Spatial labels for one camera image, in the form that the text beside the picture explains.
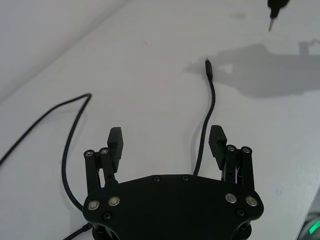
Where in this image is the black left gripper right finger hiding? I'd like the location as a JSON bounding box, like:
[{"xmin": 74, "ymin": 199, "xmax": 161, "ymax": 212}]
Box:
[{"xmin": 208, "ymin": 124, "xmax": 257, "ymax": 193}]

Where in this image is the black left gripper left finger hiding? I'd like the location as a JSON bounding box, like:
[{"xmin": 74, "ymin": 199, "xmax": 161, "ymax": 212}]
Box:
[{"xmin": 83, "ymin": 127, "xmax": 125, "ymax": 197}]

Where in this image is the white table cloth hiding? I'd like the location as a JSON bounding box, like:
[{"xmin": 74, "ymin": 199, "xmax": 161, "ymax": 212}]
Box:
[{"xmin": 0, "ymin": 0, "xmax": 320, "ymax": 240}]

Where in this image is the black cable with plug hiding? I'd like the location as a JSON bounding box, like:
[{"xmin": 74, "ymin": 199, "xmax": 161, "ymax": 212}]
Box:
[{"xmin": 0, "ymin": 57, "xmax": 217, "ymax": 210}]

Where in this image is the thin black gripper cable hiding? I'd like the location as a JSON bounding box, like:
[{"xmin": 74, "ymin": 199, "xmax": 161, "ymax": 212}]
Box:
[{"xmin": 61, "ymin": 223, "xmax": 91, "ymax": 240}]

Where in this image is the dark cable with silver plug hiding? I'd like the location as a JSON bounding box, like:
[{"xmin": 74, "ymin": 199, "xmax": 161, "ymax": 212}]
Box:
[{"xmin": 266, "ymin": 0, "xmax": 292, "ymax": 33}]

